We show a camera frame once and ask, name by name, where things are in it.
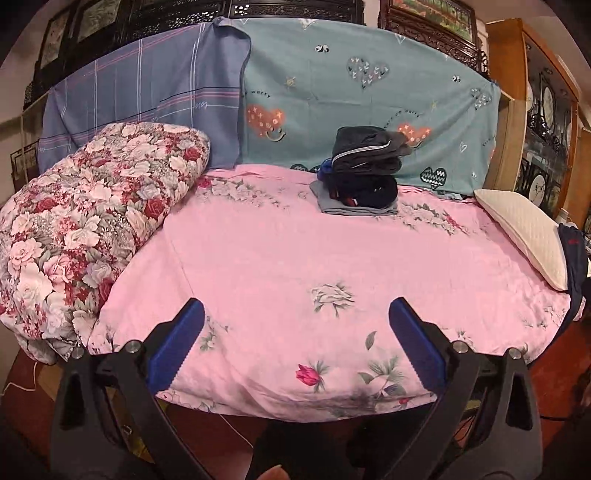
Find white quilted pillow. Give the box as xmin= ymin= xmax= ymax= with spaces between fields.
xmin=474 ymin=188 xmax=574 ymax=292

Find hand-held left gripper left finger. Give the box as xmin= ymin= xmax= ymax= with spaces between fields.
xmin=50 ymin=298 xmax=219 ymax=480

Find pink floral bedsheet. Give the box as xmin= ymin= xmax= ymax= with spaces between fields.
xmin=88 ymin=164 xmax=585 ymax=424

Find white cable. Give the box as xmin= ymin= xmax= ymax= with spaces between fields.
xmin=0 ymin=360 xmax=40 ymax=398

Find teal heart print sheet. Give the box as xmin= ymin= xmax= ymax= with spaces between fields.
xmin=212 ymin=17 xmax=502 ymax=197

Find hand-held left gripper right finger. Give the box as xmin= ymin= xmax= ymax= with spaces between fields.
xmin=388 ymin=296 xmax=544 ymax=480

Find red floral quilt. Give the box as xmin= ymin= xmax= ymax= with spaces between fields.
xmin=0 ymin=121 xmax=212 ymax=366

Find blue plaid sheet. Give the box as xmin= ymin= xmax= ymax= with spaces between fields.
xmin=38 ymin=18 xmax=253 ymax=172

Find wooden display cabinet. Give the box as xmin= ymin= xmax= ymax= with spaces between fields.
xmin=481 ymin=17 xmax=591 ymax=234

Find dark grey striped pants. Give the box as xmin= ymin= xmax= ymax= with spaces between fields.
xmin=331 ymin=126 xmax=414 ymax=176

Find dark carved wooden headboard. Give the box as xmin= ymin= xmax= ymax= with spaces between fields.
xmin=22 ymin=0 xmax=491 ymax=112

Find framed picture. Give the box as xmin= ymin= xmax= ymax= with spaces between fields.
xmin=38 ymin=10 xmax=71 ymax=71
xmin=387 ymin=0 xmax=479 ymax=47
xmin=75 ymin=0 xmax=131 ymax=45

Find folded light grey garment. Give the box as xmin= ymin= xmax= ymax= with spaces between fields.
xmin=309 ymin=179 xmax=399 ymax=216

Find dark navy cloth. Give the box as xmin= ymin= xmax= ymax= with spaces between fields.
xmin=556 ymin=222 xmax=591 ymax=324

